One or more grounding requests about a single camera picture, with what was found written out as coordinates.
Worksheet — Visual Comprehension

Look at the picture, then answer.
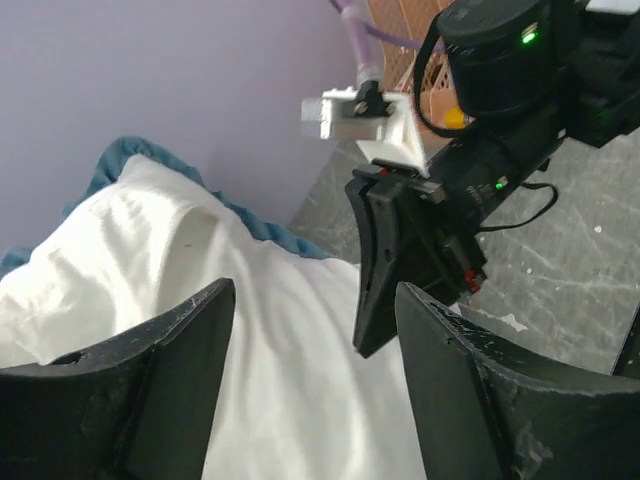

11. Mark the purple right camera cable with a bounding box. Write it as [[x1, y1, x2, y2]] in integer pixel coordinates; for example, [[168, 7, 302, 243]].
[[327, 0, 446, 91]]

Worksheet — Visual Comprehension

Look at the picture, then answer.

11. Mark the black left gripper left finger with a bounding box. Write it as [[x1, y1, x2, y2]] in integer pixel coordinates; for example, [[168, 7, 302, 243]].
[[1, 279, 235, 479]]

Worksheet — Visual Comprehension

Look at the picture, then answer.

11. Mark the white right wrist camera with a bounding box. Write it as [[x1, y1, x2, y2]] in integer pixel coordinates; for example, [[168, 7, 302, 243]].
[[300, 87, 429, 177]]

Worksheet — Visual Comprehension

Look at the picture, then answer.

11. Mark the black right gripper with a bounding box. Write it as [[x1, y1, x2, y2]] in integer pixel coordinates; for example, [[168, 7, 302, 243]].
[[345, 159, 486, 358]]

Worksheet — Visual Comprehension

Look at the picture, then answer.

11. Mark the orange plastic file organizer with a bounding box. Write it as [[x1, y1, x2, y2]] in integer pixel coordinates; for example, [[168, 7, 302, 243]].
[[364, 0, 481, 136]]

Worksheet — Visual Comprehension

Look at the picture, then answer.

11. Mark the blue houndstooth bear pillowcase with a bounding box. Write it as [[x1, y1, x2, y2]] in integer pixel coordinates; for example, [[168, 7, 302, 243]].
[[1, 139, 339, 293]]

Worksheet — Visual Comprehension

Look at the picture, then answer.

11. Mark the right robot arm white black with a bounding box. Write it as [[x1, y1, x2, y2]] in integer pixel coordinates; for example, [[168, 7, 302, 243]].
[[345, 1, 639, 357]]

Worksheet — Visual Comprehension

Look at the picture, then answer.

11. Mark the yellow object in organizer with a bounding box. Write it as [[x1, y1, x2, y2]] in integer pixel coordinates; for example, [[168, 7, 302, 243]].
[[443, 105, 474, 130]]

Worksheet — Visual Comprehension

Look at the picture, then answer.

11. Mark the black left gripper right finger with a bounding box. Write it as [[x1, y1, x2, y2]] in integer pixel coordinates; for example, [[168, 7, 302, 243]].
[[395, 283, 639, 479]]

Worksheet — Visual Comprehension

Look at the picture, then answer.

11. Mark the white pillow insert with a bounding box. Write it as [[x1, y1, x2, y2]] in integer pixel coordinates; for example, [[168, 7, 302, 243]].
[[0, 153, 426, 480]]

